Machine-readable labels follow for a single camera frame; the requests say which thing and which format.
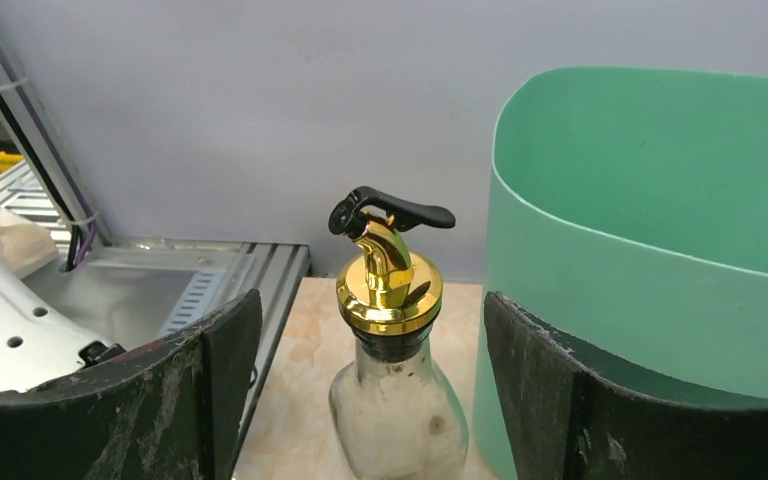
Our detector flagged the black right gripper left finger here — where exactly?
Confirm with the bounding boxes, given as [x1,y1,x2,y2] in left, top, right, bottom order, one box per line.
[0,289,262,479]

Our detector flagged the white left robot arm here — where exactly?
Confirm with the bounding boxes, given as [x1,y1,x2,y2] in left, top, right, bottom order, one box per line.
[0,261,125,392]

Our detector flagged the aluminium frame post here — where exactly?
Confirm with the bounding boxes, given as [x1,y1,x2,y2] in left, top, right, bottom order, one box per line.
[0,23,111,247]

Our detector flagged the oil bottle brown liquid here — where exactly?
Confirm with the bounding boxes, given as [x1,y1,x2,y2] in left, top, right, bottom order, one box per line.
[328,186,469,479]

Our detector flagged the green plastic waste bin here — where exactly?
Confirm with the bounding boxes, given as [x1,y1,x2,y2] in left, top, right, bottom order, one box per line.
[473,66,768,479]

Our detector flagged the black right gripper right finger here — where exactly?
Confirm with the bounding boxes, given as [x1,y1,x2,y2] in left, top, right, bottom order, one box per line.
[483,292,768,479]

